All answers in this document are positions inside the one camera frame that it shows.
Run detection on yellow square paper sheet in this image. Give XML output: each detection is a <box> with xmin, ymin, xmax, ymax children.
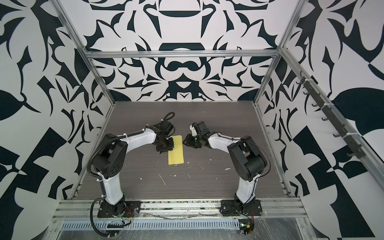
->
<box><xmin>168</xmin><ymin>135</ymin><xmax>184</xmax><ymax>165</ymax></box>

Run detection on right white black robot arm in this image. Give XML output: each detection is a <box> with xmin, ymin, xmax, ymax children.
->
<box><xmin>183</xmin><ymin>122</ymin><xmax>269</xmax><ymax>207</ymax></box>

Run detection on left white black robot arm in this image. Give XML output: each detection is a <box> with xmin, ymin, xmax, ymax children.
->
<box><xmin>87</xmin><ymin>120</ymin><xmax>175</xmax><ymax>214</ymax></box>

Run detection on small green-lit electronics box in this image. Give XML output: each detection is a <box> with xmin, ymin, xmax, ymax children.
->
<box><xmin>239</xmin><ymin>219</ymin><xmax>255</xmax><ymax>235</ymax></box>

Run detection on aluminium front rail frame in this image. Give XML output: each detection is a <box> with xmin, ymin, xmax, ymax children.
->
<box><xmin>53</xmin><ymin>198</ymin><xmax>307</xmax><ymax>220</ymax></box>

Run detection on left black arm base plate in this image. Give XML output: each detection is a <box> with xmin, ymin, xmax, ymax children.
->
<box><xmin>97</xmin><ymin>200</ymin><xmax>142</xmax><ymax>218</ymax></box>

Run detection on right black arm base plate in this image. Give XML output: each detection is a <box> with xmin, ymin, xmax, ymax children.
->
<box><xmin>219</xmin><ymin>199</ymin><xmax>263</xmax><ymax>217</ymax></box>

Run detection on white slotted cable duct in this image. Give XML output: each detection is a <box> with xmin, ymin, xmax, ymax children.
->
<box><xmin>62</xmin><ymin>219</ymin><xmax>239</xmax><ymax>231</ymax></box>

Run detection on left black corrugated cable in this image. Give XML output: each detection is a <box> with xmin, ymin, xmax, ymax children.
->
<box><xmin>89</xmin><ymin>196</ymin><xmax>133</xmax><ymax>238</ymax></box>

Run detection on black wall hook rail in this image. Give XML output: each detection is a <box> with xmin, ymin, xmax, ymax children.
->
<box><xmin>297</xmin><ymin>71</ymin><xmax>366</xmax><ymax>159</ymax></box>

